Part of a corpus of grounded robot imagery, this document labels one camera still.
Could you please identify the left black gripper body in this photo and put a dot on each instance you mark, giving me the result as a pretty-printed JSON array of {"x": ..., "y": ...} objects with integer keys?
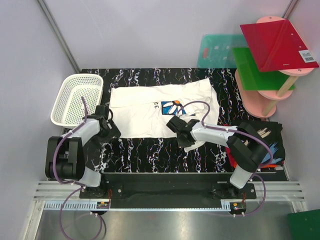
[{"x": 113, "y": 130}]

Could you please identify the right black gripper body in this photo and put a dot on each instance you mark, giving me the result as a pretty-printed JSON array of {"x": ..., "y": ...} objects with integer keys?
[{"x": 181, "y": 137}]

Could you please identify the white daisy print t-shirt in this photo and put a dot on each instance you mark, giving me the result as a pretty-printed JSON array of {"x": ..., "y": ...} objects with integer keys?
[{"x": 143, "y": 112}]

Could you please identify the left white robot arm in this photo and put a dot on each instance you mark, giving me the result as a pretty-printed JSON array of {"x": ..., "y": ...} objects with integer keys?
[{"x": 65, "y": 156}]

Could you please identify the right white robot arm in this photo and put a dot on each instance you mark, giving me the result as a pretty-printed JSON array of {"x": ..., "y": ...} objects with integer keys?
[{"x": 247, "y": 147}]

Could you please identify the white perforated plastic basket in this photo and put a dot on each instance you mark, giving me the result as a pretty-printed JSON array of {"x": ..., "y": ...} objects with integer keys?
[{"x": 77, "y": 92}]

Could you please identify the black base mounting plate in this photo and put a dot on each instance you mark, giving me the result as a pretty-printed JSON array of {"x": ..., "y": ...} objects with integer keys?
[{"x": 124, "y": 185}]

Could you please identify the pink wooden tiered shelf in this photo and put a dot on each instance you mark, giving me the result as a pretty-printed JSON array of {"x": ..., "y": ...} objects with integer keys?
[{"x": 262, "y": 104}]

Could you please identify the green plastic sheet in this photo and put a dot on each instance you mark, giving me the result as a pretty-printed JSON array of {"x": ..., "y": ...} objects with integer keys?
[{"x": 251, "y": 78}]

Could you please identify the teal cutting board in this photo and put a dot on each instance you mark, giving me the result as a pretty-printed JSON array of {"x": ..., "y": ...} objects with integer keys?
[{"x": 216, "y": 50}]

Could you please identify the black folded printed t-shirt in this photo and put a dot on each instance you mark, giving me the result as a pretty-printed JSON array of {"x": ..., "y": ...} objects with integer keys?
[{"x": 270, "y": 131}]

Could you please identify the red plastic sheet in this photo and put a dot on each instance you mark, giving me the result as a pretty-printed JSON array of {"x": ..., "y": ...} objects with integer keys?
[{"x": 276, "y": 46}]

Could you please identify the dark green board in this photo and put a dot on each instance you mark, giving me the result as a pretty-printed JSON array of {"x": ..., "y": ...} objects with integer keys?
[{"x": 305, "y": 225}]

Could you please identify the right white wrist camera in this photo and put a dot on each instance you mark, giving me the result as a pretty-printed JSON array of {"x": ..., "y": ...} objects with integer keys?
[{"x": 185, "y": 117}]

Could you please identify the aluminium rail frame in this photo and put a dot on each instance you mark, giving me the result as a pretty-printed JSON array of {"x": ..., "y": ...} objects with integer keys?
[{"x": 169, "y": 196}]

